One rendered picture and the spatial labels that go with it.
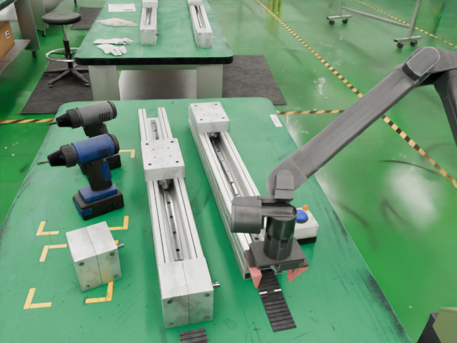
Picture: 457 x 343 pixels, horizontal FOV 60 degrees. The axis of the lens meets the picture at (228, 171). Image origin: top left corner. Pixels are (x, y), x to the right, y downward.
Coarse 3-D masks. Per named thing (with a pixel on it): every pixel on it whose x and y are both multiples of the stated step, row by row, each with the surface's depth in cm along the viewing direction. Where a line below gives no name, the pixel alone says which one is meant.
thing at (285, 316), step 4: (284, 312) 84; (288, 312) 84; (268, 316) 83; (272, 316) 83; (276, 316) 83; (280, 316) 83; (284, 316) 83; (288, 316) 83; (272, 320) 82; (276, 320) 82; (280, 320) 83; (284, 320) 83
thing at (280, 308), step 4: (280, 304) 86; (284, 304) 86; (268, 308) 85; (272, 308) 85; (276, 308) 85; (280, 308) 85; (284, 308) 85; (288, 308) 85; (268, 312) 84; (272, 312) 84; (276, 312) 84; (280, 312) 84
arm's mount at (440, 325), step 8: (440, 312) 80; (448, 312) 78; (456, 312) 75; (440, 320) 80; (448, 320) 78; (456, 320) 75; (440, 328) 80; (448, 328) 77; (456, 328) 75; (440, 336) 80; (448, 336) 77; (456, 336) 75
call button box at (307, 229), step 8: (296, 208) 105; (312, 216) 102; (296, 224) 100; (304, 224) 100; (312, 224) 100; (296, 232) 99; (304, 232) 99; (312, 232) 100; (304, 240) 101; (312, 240) 102
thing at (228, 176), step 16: (192, 128) 147; (208, 144) 127; (224, 144) 129; (208, 160) 120; (224, 160) 125; (240, 160) 120; (208, 176) 123; (224, 176) 112; (240, 176) 113; (224, 192) 106; (240, 192) 113; (256, 192) 106; (224, 208) 104; (224, 224) 106; (240, 240) 91; (256, 240) 95; (240, 256) 92
